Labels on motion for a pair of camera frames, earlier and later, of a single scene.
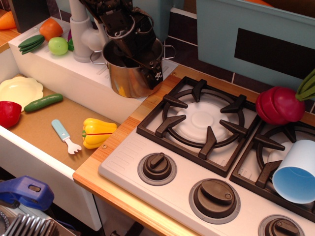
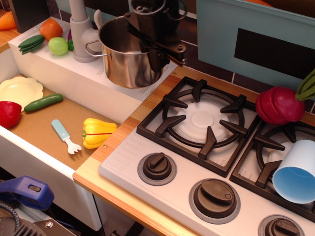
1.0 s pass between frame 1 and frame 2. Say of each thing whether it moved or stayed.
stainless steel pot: moved
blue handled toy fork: stayed
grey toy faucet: stayed
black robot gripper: moved
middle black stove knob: stayed
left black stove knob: stayed
